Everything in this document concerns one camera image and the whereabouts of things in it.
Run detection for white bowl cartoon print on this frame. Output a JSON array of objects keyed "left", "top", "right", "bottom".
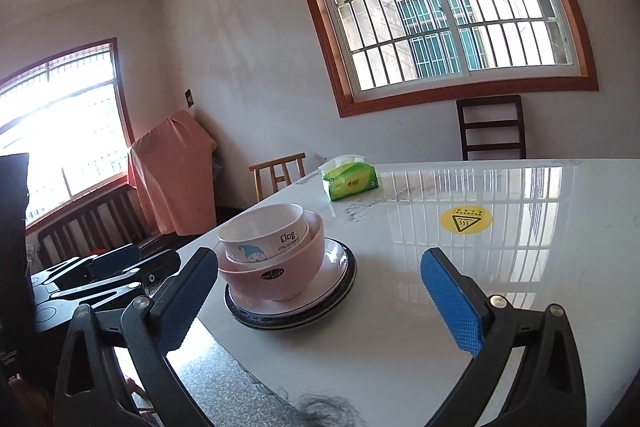
[{"left": 218, "top": 204, "right": 309, "bottom": 263}]

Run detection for large blue floral plate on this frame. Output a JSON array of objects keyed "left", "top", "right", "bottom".
[{"left": 222, "top": 243, "right": 359, "bottom": 333}]

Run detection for large pink bowl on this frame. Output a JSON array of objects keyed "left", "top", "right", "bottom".
[{"left": 218, "top": 210, "right": 326, "bottom": 301}]

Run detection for white plate pink flowers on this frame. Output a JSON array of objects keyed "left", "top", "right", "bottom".
[{"left": 224, "top": 239, "right": 357, "bottom": 322}]

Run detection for white bowl pink stripe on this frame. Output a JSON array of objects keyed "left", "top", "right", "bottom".
[{"left": 214, "top": 242, "right": 270, "bottom": 271}]

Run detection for orange cloth covered furniture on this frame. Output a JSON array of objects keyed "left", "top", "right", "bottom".
[{"left": 128, "top": 110, "right": 217, "bottom": 236}]

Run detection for side window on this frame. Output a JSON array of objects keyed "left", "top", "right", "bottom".
[{"left": 1, "top": 38, "right": 134, "bottom": 225}]

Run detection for yellow hot warning sticker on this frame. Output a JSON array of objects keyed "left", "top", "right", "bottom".
[{"left": 439, "top": 205, "right": 492, "bottom": 235}]

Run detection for light wooden chair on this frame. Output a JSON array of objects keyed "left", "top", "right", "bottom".
[{"left": 248, "top": 152, "right": 306, "bottom": 202}]

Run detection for green tissue pack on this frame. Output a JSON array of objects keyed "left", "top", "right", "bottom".
[{"left": 319, "top": 154, "right": 378, "bottom": 202}]

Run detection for dark wooden chair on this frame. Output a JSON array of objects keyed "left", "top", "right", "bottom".
[{"left": 456, "top": 94, "right": 527, "bottom": 160}]

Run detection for large barred window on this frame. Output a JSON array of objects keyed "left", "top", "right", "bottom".
[{"left": 306, "top": 0, "right": 598, "bottom": 117}]

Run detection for black wall switch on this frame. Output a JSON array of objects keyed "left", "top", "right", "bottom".
[{"left": 184, "top": 89, "right": 194, "bottom": 108}]

